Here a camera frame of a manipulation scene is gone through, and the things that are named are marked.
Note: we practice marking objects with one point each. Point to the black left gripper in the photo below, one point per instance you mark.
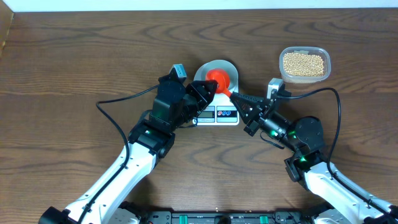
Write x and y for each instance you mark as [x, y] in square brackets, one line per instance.
[199, 86]

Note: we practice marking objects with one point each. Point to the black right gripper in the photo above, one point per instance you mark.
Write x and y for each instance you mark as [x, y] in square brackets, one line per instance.
[249, 116]

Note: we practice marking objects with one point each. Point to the red plastic measuring scoop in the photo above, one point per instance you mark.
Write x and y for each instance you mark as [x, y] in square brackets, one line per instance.
[222, 79]

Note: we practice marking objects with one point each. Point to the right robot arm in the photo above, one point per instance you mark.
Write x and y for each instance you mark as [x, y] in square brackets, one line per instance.
[308, 165]

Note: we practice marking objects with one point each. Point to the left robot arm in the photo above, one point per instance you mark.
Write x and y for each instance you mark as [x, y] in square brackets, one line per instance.
[148, 142]

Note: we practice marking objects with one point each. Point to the grey round bowl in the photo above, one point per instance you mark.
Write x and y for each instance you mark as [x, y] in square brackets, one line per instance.
[227, 66]

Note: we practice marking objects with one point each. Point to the pile of soybeans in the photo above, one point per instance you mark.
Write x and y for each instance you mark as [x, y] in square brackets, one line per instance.
[303, 65]

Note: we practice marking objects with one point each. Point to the clear plastic container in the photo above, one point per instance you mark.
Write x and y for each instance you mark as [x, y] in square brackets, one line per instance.
[310, 51]

